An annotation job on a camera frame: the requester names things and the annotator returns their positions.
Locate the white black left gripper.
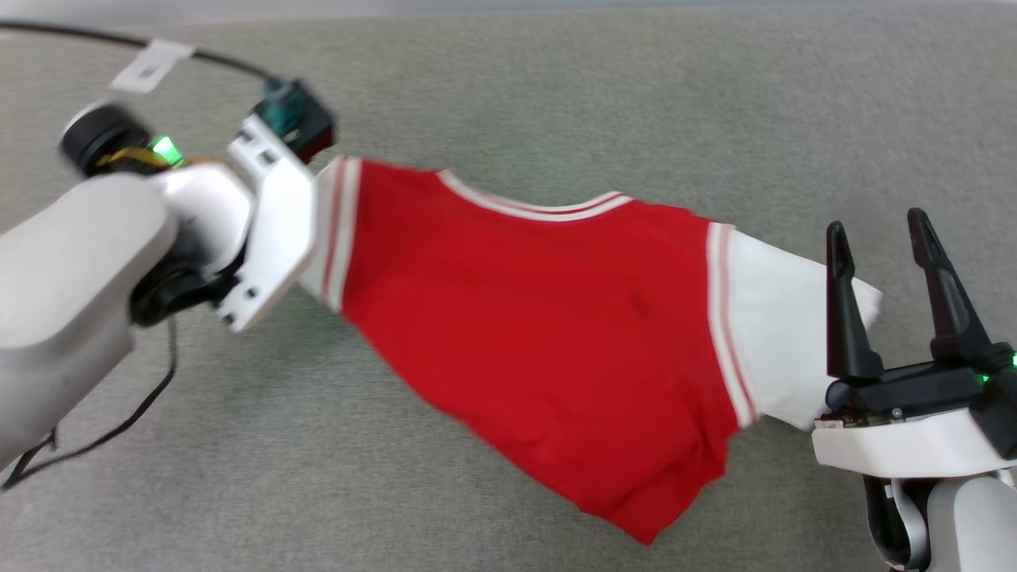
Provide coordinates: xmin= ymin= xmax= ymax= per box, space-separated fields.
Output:
xmin=60 ymin=103 xmax=319 ymax=332

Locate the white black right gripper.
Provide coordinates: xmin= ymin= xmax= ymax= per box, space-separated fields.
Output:
xmin=812 ymin=208 xmax=1017 ymax=479

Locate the red and white shirt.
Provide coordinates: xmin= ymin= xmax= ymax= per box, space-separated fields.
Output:
xmin=298 ymin=155 xmax=884 ymax=547

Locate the grey fabric sofa seat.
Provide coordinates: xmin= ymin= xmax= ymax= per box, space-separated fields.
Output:
xmin=0 ymin=0 xmax=1017 ymax=572

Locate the teal left camera connector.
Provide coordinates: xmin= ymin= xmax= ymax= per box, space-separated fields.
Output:
xmin=254 ymin=79 xmax=307 ymax=136

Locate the black left camera cable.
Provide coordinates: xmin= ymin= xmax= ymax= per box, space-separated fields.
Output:
xmin=0 ymin=20 xmax=279 ymax=84

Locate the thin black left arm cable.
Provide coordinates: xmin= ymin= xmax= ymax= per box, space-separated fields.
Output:
xmin=0 ymin=318 xmax=177 ymax=489

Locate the white cable label tag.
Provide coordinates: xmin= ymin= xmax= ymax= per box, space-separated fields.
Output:
xmin=110 ymin=40 xmax=195 ymax=95

